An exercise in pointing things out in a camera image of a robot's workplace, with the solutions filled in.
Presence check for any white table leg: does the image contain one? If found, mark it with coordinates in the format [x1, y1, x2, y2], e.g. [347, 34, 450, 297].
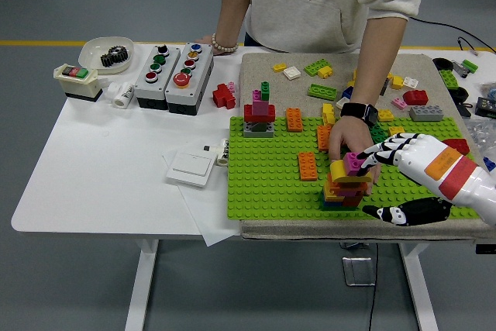
[124, 238, 160, 331]
[398, 243, 441, 331]

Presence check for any brick tower with grey base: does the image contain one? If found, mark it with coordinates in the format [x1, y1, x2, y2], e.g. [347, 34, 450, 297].
[243, 80, 277, 139]

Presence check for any light green flat brick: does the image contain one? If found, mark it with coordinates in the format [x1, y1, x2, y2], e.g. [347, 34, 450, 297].
[308, 83, 337, 100]

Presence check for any black smartwatch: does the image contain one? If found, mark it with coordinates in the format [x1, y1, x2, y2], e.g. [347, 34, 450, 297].
[339, 102, 379, 127]

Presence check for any white printed cylinder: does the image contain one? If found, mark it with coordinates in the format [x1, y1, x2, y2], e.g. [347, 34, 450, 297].
[215, 137, 230, 167]

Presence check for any red brick cluster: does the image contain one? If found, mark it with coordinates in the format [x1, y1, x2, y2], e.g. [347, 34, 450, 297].
[212, 83, 237, 110]

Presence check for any green studded baseplate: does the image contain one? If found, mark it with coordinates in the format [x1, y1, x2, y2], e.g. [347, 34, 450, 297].
[226, 116, 496, 222]

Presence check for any dark green two-by-four brick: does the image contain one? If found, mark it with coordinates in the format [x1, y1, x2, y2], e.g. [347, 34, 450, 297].
[370, 125, 390, 145]

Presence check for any grey emergency-stop control box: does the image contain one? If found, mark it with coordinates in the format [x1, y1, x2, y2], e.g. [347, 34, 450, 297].
[164, 42, 215, 116]

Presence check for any black hanging cable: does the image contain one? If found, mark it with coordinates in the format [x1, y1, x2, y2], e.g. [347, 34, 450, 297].
[367, 243, 381, 331]

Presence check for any cream red-green switch box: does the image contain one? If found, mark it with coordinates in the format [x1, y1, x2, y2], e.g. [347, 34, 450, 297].
[53, 63, 104, 102]

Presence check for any person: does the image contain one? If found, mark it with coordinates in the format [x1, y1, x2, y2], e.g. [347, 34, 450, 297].
[223, 0, 429, 55]

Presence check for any red curved brick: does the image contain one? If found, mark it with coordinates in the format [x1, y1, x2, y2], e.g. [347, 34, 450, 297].
[402, 89, 429, 106]
[441, 138, 470, 156]

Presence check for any long black floor cable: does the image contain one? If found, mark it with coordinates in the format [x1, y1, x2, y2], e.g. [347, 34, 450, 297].
[409, 16, 496, 54]

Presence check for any white wall switch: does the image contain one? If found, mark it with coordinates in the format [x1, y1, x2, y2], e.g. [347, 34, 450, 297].
[166, 150, 217, 188]

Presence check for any silver floor socket box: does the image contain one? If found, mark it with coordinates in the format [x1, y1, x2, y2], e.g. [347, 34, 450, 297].
[342, 256, 377, 288]

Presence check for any grey four-button control box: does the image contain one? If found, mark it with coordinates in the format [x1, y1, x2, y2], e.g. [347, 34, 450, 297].
[134, 43, 181, 110]

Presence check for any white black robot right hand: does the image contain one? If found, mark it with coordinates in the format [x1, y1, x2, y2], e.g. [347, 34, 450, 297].
[356, 132, 496, 228]

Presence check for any white pipe tee fitting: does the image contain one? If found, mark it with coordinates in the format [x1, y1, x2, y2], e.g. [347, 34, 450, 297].
[103, 81, 136, 109]

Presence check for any pink two-by-two brick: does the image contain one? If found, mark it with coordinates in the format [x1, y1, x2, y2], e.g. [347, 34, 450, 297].
[343, 152, 364, 177]

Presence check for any grey-brown mat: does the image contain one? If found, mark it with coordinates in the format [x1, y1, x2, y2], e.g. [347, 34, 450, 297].
[236, 52, 496, 242]

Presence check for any black metal gear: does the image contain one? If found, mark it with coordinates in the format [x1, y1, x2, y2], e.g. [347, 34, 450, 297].
[100, 53, 126, 68]
[107, 45, 131, 61]

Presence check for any brick tower with yellow arch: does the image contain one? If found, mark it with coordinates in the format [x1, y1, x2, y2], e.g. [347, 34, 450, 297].
[319, 158, 373, 212]

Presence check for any grey two-by-four brick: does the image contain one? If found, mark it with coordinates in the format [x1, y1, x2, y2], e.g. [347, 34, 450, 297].
[408, 105, 445, 122]

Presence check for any clear plastic bag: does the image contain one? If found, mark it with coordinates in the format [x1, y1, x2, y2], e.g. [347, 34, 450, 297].
[464, 117, 496, 153]

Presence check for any person's left hand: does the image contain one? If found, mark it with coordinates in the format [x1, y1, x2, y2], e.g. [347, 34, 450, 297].
[327, 116, 383, 196]

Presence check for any small grey device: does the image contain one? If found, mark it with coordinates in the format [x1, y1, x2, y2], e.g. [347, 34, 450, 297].
[451, 60, 470, 78]

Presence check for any black button pad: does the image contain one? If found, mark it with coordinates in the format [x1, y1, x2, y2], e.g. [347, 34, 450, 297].
[475, 96, 496, 118]

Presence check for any orange two-by-four brick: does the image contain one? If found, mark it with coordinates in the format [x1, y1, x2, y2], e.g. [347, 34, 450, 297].
[285, 107, 304, 133]
[297, 151, 319, 182]
[316, 124, 333, 153]

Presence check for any white plastic bowl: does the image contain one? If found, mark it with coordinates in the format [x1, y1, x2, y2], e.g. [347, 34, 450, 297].
[78, 36, 135, 75]

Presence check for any white bead bracelet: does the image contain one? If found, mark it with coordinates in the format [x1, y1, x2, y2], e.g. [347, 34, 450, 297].
[211, 32, 240, 54]

